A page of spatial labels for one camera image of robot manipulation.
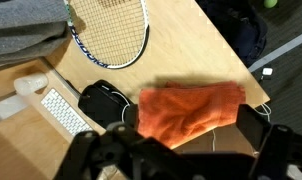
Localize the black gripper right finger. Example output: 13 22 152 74
235 103 302 180

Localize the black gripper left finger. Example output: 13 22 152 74
53 121 192 180

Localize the orange towel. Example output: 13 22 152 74
137 80 247 150

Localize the black bag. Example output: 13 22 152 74
77 79 140 130

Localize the white keyboard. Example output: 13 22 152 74
40 87 94 137

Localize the white charger plug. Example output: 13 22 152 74
261 67 274 77

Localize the white cylinder bottle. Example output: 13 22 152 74
13 72 50 97

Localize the tennis racket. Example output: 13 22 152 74
63 0 151 70

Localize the black backpack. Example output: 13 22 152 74
195 0 269 68

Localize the green tennis ball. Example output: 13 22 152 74
263 0 279 9

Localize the grey folded cloth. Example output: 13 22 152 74
0 0 73 68

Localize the thin white cable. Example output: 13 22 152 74
252 102 273 123

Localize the white charging cable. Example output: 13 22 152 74
110 90 133 124

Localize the white lamp cord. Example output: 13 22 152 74
211 129 217 153

